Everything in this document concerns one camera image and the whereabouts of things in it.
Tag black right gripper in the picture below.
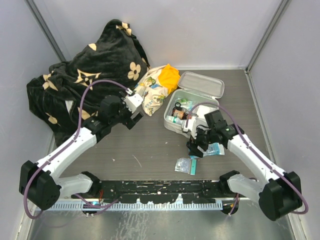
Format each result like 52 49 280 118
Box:
186 125 216 158

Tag small bag with teal header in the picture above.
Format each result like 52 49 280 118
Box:
174 157 197 176

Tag white bottle green label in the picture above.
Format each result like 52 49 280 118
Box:
166 115 185 125

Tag brown glass medicine bottle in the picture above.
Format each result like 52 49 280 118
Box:
171 107 188 120

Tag grey medicine kit case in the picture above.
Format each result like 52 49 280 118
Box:
163 71 225 138

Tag bagged teal plaster strips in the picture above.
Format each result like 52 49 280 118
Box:
180 100 197 112

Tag black handled scissors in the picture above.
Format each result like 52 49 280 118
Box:
174 99 183 110

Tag white gauze pad packet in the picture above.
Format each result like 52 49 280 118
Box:
196 105 216 116

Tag small green sachet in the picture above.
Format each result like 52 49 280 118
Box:
177 98 190 105

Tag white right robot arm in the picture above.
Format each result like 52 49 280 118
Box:
182 110 303 221

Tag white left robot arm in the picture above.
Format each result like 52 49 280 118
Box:
19 93 143 211

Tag light blue wipes pouch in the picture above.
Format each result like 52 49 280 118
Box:
191 142 225 159

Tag yellow cloth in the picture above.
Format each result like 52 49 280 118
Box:
158 64 180 95

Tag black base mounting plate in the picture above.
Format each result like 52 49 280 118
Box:
80 180 236 204

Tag black floral fleece blanket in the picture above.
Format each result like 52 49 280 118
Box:
26 19 150 146

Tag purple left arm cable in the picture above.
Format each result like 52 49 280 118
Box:
23 79 133 221

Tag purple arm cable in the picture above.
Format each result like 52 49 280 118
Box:
23 79 133 221
184 101 309 216

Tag white slotted cable duct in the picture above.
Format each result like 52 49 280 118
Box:
49 199 223 212

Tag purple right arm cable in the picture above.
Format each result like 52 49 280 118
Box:
184 101 309 216

